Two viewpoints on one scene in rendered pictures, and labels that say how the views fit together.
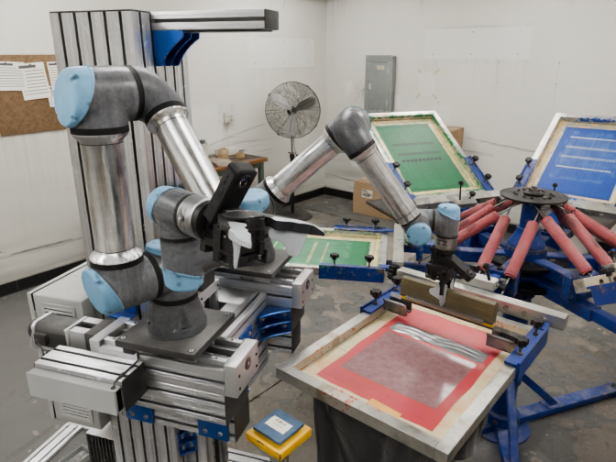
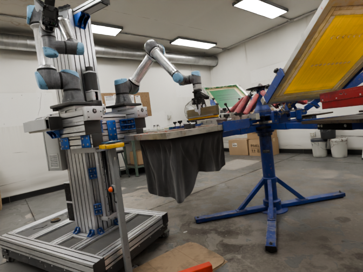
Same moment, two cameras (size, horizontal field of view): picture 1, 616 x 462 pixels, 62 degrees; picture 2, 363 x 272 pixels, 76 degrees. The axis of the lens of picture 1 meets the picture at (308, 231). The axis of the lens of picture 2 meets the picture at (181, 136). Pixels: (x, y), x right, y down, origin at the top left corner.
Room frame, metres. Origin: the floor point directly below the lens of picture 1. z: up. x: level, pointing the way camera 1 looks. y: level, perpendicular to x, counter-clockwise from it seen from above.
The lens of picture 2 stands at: (-0.28, -0.72, 1.03)
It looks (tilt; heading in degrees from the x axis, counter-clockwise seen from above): 3 degrees down; 12
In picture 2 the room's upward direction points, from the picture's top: 7 degrees counter-clockwise
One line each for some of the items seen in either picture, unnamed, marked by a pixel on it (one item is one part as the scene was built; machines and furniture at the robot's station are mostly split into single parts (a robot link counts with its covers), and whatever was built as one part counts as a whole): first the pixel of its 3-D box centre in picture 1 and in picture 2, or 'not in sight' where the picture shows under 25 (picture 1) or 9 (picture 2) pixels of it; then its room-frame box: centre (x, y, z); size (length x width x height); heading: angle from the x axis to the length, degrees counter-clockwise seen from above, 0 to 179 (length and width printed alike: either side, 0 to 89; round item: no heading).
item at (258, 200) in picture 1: (252, 211); (121, 86); (1.66, 0.19, 1.42); 0.13 x 0.12 x 0.14; 169
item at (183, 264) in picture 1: (189, 258); (53, 47); (0.92, 0.23, 1.56); 0.11 x 0.08 x 0.11; 136
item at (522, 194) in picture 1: (515, 315); (266, 147); (2.32, -1.05, 0.67); 0.39 x 0.39 x 1.35
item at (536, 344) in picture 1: (526, 350); (234, 124); (1.52, -0.74, 0.98); 0.30 x 0.05 x 0.07; 140
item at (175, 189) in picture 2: (368, 457); (159, 168); (1.29, -0.19, 0.74); 0.45 x 0.03 x 0.43; 50
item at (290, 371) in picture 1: (418, 352); (186, 130); (1.51, -0.37, 0.97); 0.79 x 0.58 x 0.04; 140
